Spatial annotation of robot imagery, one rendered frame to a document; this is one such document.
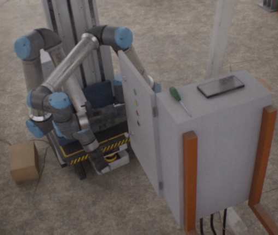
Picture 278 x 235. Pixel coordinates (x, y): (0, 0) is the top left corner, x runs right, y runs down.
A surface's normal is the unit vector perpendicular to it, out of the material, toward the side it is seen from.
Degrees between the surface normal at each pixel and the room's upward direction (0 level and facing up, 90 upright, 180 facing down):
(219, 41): 99
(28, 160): 0
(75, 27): 90
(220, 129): 90
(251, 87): 0
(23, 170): 90
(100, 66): 90
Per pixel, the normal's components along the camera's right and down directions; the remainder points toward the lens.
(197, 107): -0.10, -0.79
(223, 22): 0.34, 0.67
